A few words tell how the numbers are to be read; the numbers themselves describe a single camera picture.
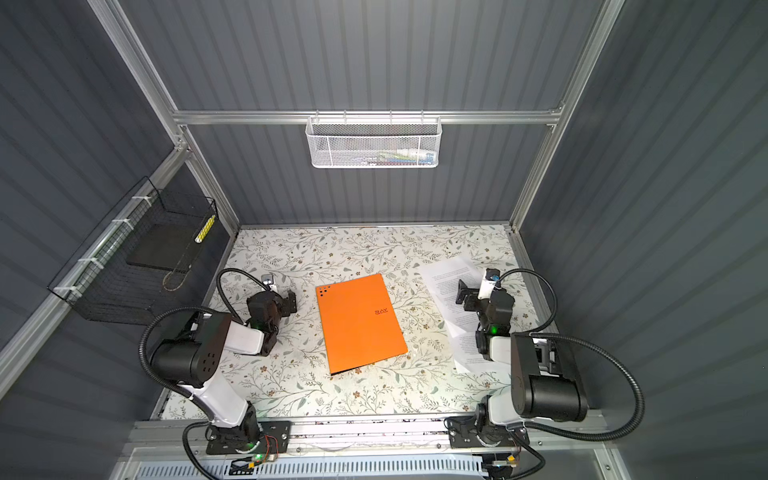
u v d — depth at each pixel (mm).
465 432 738
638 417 391
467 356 871
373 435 755
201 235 804
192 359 475
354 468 771
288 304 960
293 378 827
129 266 722
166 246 772
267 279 844
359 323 937
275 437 723
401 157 926
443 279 1053
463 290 827
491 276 775
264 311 748
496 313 692
